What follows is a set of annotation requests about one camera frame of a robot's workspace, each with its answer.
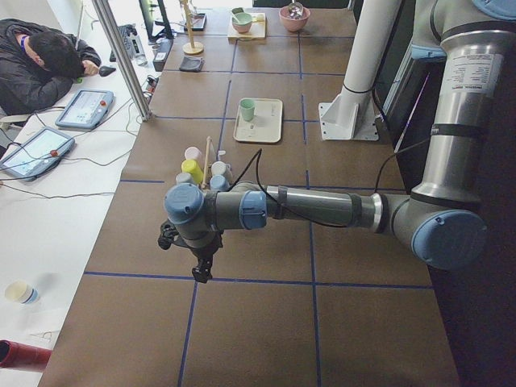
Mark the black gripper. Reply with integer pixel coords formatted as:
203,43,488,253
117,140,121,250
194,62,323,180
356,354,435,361
189,233,223,284

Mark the yellow cup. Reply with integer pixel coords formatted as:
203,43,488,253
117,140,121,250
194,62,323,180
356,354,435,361
181,159,204,185

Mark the black computer mouse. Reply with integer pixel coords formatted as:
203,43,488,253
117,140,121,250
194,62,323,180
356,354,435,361
98,65,116,77

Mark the blue cup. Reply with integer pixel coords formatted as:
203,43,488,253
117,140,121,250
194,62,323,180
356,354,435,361
210,174,230,192

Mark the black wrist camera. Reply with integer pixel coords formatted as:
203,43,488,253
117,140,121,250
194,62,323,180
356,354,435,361
157,220,179,250

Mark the red cylinder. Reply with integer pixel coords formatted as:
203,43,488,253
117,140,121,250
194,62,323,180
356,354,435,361
1,340,52,372

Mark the lower teach pendant tablet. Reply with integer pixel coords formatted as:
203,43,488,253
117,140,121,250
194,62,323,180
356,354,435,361
1,127,76,181

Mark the aluminium frame post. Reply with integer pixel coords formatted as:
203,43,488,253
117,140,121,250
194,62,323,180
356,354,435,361
92,0,152,122

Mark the seated person in black jacket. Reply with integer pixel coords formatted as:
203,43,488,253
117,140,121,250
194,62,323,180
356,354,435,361
1,19,102,115

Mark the cream rabbit tray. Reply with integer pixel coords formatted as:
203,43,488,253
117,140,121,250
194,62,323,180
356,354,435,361
233,98,283,144

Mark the wooden stand with round base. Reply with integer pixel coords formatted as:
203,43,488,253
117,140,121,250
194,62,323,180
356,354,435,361
180,0,204,56

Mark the mint green cup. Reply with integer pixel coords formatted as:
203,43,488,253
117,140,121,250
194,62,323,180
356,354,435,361
239,98,256,122

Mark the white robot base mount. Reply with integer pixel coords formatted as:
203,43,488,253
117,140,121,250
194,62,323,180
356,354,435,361
318,0,402,141

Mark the paper cup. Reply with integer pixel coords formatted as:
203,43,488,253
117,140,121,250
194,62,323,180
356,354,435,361
4,281,40,305

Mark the beige cup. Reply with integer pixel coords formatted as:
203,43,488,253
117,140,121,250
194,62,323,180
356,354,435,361
210,160,233,184

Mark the small pink bowl on board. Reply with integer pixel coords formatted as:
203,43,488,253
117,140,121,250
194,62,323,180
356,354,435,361
231,7,253,34

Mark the teach pendant tablet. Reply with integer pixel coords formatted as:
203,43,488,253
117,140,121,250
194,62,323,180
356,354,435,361
55,89,114,131
1,127,76,181

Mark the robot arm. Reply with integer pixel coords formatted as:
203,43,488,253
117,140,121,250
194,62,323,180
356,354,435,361
158,1,515,283

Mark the upper teach pendant tablet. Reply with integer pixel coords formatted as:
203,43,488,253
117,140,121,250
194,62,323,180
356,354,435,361
55,89,114,131

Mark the white wire cup rack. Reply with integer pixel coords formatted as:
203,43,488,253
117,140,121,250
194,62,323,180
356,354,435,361
199,136,232,189

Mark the wooden cutting board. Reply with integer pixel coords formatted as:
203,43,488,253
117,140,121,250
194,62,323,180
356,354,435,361
227,12,267,40

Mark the pink cup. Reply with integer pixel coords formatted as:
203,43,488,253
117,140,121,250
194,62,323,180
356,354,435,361
184,147,205,164

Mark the grey folded cloth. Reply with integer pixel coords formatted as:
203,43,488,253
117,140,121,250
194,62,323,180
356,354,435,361
179,56,204,73

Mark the grey cup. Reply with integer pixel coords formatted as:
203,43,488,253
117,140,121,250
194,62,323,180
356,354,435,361
175,172,195,185

